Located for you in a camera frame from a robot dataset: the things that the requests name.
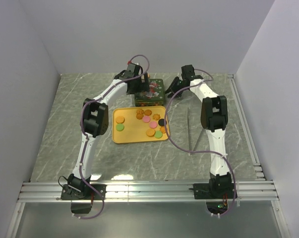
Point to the green sandwich cookie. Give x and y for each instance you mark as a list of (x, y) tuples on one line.
[(119, 127), (158, 134)]

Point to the metal serving tongs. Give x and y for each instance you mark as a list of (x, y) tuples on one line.
[(194, 137)]

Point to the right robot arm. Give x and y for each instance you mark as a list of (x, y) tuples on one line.
[(214, 119)]

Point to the pink sandwich cookie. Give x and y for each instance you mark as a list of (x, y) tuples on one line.
[(153, 124), (146, 119)]

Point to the chocolate chip cookie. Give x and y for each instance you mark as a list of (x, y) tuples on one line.
[(148, 112)]

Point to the black sandwich cookie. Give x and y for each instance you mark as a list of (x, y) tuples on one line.
[(161, 122)]

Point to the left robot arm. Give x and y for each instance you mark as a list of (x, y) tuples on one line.
[(94, 122)]

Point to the green sandwich cookie left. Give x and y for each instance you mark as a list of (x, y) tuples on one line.
[(119, 127)]

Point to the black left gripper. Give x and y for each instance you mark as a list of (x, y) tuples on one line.
[(144, 87)]

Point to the flower cookie top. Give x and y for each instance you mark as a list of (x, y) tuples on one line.
[(139, 111)]

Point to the yellow plastic tray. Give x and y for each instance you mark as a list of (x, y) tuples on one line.
[(135, 129)]

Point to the green sandwich cookie right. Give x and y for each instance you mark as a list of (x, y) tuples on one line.
[(158, 134)]

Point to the dotted sandwich cookie left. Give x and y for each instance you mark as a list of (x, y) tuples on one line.
[(119, 119)]

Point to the tan flower cookie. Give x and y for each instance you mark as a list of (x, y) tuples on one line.
[(156, 116)]

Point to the pink sandwich cookie upper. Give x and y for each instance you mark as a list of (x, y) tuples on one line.
[(146, 119)]

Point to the aluminium rail frame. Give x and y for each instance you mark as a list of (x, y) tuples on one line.
[(157, 171)]

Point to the dotted sandwich cookie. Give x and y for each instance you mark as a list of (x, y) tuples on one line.
[(119, 119), (150, 132)]

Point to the gold tin lid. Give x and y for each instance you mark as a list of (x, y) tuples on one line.
[(156, 88)]

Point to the small swirl cookie right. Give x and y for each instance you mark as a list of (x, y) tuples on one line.
[(163, 129)]

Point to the brown swirl cookie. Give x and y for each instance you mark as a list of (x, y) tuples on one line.
[(139, 116)]

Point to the green cookie tin box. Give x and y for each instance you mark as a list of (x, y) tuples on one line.
[(144, 101)]

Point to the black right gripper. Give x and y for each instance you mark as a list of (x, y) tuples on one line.
[(172, 88)]

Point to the pink sandwich cookie lower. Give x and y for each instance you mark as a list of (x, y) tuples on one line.
[(153, 124)]

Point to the dotted sandwich cookie right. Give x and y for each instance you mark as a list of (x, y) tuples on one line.
[(150, 132)]

